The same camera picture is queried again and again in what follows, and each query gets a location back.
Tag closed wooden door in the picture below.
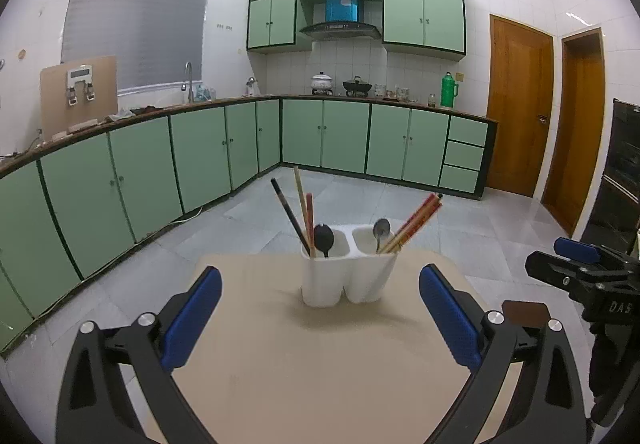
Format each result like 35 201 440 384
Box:
486 13 555 197

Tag metal faucet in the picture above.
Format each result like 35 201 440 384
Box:
182 62 196 104

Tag cardboard panel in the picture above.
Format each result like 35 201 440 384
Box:
40 55 118 140

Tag silver spoon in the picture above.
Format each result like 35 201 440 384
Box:
373 218 392 254

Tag white wall device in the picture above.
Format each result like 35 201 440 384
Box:
65 66 97 108

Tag black wok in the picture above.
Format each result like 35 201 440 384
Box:
342 76 373 98

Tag green kitchen cabinets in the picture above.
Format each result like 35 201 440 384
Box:
247 0 468 61
0 96 498 355

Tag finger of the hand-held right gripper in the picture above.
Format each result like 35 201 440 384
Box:
525 250 583 294
553 237 603 264

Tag green upper kitchen cabinets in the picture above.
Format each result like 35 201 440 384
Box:
247 0 468 61

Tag green thermos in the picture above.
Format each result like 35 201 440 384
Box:
440 72 460 108

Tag black spoon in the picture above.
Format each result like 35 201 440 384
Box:
313 223 336 258

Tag white utensil holder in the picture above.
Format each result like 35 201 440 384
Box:
300 224 401 309

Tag black shelf rack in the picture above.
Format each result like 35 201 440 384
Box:
582 98 640 255

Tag black range hood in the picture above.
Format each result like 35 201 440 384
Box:
299 22 381 41

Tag brown stool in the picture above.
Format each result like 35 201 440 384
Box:
501 301 551 326

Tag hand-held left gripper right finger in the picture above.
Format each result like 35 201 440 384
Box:
418 264 591 444

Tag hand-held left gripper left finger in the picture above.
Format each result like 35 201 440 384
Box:
55 265 223 444

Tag open wooden door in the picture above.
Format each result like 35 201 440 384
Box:
541 28 607 237

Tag green lower kitchen cabinets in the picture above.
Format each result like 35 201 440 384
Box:
0 96 498 355

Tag grey window blind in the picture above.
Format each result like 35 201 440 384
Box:
61 0 214 92

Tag wooden chopstick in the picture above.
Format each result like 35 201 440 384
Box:
293 165 315 257

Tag blue box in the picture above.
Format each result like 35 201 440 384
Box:
325 0 362 24

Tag black chopstick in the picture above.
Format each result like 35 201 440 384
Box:
270 178 312 255

